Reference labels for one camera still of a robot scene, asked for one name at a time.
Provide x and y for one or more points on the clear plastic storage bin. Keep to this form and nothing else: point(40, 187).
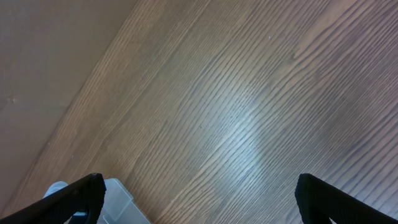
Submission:
point(119, 207)

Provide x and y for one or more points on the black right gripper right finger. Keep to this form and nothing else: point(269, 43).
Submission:
point(322, 203)

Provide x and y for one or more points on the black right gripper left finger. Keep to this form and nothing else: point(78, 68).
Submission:
point(79, 202)

